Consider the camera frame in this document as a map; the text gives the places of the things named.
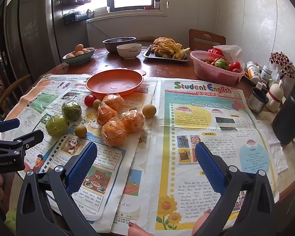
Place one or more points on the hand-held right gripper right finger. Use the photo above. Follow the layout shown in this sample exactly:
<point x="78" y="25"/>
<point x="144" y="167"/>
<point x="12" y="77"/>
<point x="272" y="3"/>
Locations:
<point x="209" y="162"/>

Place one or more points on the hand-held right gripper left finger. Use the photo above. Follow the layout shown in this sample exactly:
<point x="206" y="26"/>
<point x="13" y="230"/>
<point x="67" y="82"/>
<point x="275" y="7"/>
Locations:
<point x="83" y="167"/>

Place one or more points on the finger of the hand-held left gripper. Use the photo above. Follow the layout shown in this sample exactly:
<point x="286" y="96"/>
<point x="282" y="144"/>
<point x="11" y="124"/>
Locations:
<point x="7" y="125"/>
<point x="27" y="137"/>

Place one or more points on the plastic-wrapped green citrus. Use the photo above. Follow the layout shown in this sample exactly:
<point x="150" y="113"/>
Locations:
<point x="71" y="110"/>
<point x="57" y="125"/>

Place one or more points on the brown longan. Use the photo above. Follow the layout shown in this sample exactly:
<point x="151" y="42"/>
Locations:
<point x="149" y="110"/>
<point x="80" y="130"/>
<point x="97" y="104"/>

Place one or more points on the plastic-wrapped orange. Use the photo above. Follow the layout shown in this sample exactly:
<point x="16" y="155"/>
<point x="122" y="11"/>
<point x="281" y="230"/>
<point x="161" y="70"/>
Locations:
<point x="113" y="101"/>
<point x="133" y="120"/>
<point x="113" y="133"/>
<point x="106" y="115"/>

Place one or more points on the orange plastic plate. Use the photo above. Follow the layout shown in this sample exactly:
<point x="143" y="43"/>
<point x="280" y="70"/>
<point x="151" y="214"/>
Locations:
<point x="114" y="84"/>

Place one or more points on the person's right hand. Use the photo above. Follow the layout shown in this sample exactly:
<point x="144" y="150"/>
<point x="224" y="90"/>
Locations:
<point x="137" y="229"/>

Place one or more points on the newspaper with panda cartoon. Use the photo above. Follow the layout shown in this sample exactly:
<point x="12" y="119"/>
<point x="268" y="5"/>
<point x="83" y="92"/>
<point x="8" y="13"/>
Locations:
<point x="34" y="113"/>

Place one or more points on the newspaper with sunflower print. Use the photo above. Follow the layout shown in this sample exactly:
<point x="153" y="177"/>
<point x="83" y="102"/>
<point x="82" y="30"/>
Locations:
<point x="211" y="127"/>

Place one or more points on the wooden chair with curved back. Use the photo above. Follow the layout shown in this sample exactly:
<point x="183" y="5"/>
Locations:
<point x="14" y="88"/>

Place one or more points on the white paper sheet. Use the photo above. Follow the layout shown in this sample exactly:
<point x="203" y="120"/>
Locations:
<point x="272" y="142"/>

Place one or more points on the metal cup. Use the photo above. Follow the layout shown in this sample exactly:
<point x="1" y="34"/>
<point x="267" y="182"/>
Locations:
<point x="258" y="100"/>

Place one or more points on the pink plastic basin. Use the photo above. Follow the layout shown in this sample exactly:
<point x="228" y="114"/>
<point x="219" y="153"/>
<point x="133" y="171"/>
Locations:
<point x="211" y="72"/>

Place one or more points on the white rabbit figurine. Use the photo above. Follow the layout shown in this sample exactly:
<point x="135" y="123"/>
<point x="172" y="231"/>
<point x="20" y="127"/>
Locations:
<point x="275" y="95"/>

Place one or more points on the teal oval bowl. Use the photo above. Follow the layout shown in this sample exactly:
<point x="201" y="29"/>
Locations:
<point x="78" y="57"/>

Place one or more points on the black thermos bottle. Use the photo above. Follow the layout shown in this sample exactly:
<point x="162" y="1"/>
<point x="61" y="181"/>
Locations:
<point x="290" y="108"/>

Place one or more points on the white bottle orange label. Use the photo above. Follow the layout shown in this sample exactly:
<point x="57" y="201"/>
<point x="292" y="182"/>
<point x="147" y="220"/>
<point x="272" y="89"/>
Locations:
<point x="253" y="74"/>

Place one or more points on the grey refrigerator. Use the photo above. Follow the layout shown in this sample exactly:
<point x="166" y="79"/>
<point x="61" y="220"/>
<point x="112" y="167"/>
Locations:
<point x="32" y="29"/>

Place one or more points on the green tomato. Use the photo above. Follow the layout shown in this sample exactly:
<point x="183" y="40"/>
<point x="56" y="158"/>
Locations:
<point x="221" y="64"/>

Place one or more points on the red cherry tomato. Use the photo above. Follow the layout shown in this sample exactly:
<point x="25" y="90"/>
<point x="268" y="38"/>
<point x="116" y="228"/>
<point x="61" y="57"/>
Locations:
<point x="234" y="65"/>
<point x="214" y="62"/>

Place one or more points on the pile of brown eggs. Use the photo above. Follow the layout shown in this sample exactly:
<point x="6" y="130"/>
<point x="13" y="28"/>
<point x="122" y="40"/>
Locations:
<point x="79" y="48"/>

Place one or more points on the small white bottle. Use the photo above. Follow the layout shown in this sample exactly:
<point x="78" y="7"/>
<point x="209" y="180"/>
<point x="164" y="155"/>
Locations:
<point x="250" y="65"/>

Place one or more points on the white bottle blue label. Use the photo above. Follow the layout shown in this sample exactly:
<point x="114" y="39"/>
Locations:
<point x="266" y="73"/>

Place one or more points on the red plastic bag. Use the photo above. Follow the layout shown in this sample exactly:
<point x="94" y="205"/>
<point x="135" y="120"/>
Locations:
<point x="215" y="51"/>

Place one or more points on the white plastic bag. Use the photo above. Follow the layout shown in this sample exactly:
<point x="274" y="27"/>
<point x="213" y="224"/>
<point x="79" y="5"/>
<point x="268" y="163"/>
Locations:
<point x="229" y="51"/>

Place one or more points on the red white flower ornament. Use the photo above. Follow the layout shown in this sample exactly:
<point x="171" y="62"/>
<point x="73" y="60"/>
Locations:
<point x="282" y="64"/>

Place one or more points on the wooden chair with cutout back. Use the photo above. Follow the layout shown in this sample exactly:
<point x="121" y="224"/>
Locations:
<point x="206" y="39"/>

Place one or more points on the white ceramic bowl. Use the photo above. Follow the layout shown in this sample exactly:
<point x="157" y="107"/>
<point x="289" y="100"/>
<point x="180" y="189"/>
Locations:
<point x="129" y="52"/>

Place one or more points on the pile of fried food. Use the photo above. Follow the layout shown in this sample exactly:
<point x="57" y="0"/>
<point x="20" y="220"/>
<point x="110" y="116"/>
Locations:
<point x="167" y="45"/>

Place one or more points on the black storage tray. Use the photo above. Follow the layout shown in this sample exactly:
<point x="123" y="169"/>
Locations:
<point x="75" y="17"/>

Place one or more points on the metal mixing bowl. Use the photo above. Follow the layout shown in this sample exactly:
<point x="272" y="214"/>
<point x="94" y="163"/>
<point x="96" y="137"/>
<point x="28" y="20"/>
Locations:
<point x="119" y="44"/>

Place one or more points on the wooden chair back rail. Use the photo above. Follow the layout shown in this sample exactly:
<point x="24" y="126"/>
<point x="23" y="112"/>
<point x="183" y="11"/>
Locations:
<point x="145" y="38"/>

